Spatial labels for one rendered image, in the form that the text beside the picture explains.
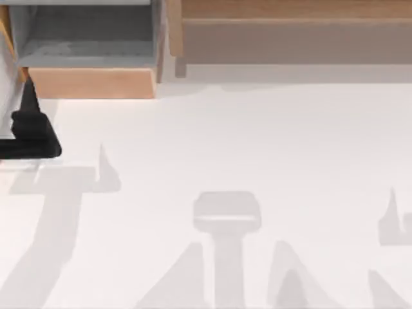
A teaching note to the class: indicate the pale wooden drawer front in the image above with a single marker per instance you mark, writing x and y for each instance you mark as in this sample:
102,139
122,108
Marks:
90,83

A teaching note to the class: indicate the wooden open shelf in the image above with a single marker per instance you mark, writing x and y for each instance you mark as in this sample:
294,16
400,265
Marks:
289,32

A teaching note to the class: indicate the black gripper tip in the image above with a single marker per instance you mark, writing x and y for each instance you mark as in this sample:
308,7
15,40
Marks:
35,141

